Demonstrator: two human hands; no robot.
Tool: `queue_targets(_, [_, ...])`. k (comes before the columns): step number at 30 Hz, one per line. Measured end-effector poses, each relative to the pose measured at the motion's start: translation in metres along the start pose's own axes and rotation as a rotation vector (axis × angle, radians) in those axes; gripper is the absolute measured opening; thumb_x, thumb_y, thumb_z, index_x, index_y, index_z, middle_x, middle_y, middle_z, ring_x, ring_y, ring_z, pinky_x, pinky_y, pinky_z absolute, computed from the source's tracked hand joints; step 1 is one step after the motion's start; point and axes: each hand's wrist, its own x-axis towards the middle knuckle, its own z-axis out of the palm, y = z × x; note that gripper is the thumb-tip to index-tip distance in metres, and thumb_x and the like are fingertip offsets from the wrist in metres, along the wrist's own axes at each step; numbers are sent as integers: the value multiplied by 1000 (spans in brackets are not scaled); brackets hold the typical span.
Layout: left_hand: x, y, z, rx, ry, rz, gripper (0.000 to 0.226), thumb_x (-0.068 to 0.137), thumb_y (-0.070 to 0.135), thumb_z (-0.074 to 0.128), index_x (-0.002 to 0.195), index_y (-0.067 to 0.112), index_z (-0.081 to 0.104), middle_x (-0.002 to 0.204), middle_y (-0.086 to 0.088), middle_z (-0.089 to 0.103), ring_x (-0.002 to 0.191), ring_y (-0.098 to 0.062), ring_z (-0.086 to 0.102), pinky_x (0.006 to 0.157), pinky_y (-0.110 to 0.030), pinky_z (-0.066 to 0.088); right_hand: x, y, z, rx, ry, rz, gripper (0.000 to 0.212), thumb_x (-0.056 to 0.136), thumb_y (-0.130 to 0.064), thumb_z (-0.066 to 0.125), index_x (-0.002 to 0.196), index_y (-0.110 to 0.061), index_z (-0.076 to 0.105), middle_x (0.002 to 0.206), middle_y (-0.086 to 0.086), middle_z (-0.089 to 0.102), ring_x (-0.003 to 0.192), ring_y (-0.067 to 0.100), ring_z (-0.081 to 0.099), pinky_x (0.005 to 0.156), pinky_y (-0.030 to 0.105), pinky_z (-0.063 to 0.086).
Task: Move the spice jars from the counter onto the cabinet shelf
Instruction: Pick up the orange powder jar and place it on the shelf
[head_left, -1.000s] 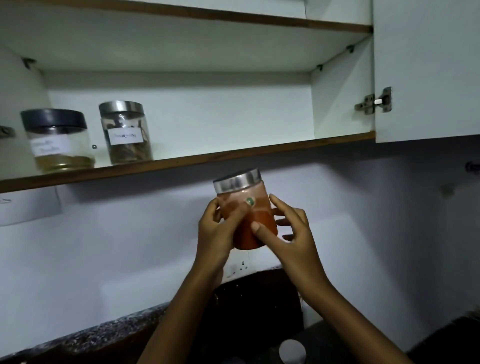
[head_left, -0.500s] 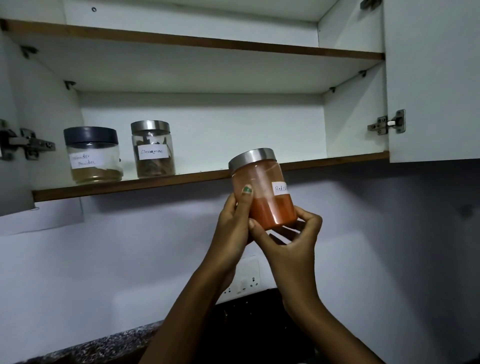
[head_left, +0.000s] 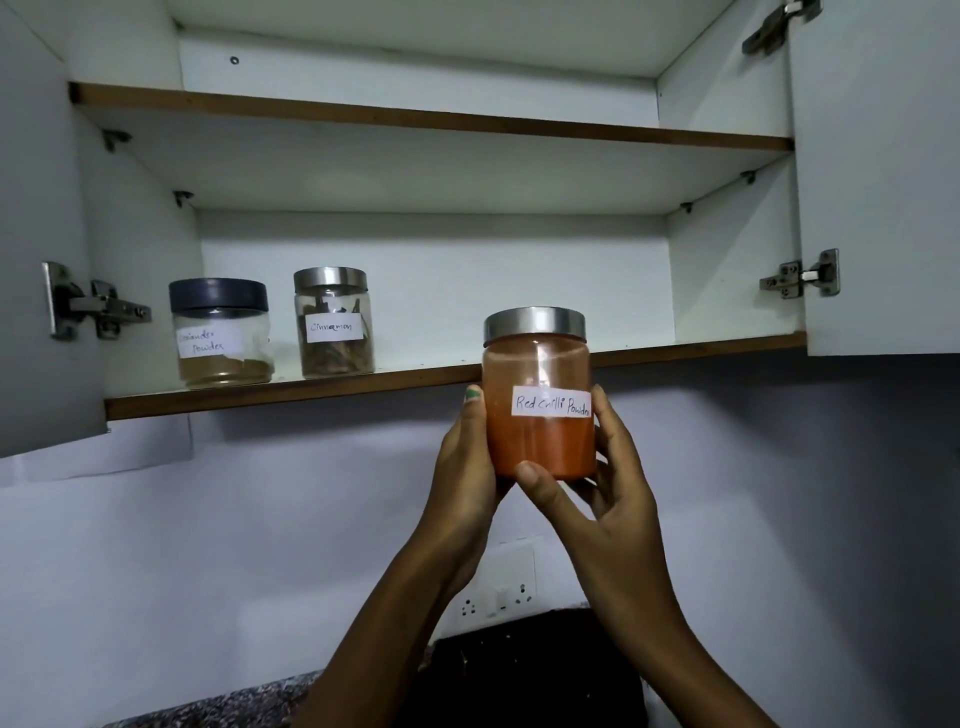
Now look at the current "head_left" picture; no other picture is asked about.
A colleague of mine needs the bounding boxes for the white wall cabinet body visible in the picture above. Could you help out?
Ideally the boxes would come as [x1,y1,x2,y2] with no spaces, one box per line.
[67,0,810,423]

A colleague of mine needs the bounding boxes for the person's right forearm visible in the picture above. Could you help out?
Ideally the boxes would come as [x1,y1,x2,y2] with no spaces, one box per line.
[598,600,783,728]

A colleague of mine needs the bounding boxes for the black lid jar brown powder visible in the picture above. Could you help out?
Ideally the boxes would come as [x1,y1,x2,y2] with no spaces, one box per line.
[168,278,276,390]

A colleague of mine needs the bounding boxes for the person's right hand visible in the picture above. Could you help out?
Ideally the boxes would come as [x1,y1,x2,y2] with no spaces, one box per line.
[513,384,688,651]

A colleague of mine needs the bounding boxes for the person's left forearm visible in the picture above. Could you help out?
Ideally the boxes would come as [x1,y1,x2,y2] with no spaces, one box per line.
[294,551,481,728]

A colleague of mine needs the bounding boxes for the white cabinet shelf board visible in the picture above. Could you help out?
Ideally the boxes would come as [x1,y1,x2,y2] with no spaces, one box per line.
[69,81,796,216]

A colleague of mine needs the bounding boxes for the white wall socket plate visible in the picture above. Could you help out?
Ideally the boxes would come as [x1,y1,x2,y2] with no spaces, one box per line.
[437,543,539,625]

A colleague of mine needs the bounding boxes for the steel lid jar brown sticks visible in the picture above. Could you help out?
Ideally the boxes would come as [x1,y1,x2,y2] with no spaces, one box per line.
[292,266,377,379]

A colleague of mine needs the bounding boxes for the large steel door hinge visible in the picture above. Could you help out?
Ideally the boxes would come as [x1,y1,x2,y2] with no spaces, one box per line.
[42,260,153,342]

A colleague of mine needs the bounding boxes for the person's left hand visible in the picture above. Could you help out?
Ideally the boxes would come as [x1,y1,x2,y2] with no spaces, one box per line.
[408,384,519,603]

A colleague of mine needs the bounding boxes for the grey cabinet door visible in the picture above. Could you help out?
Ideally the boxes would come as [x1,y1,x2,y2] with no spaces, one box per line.
[0,0,111,460]

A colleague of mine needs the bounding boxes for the black appliance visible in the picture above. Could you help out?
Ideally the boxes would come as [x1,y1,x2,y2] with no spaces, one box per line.
[426,608,651,728]

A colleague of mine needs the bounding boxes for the jar of red powder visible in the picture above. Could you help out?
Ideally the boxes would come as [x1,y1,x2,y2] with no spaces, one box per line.
[481,306,600,483]

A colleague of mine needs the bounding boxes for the white cabinet door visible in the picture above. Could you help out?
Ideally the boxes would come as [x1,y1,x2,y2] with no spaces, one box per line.
[786,0,960,358]

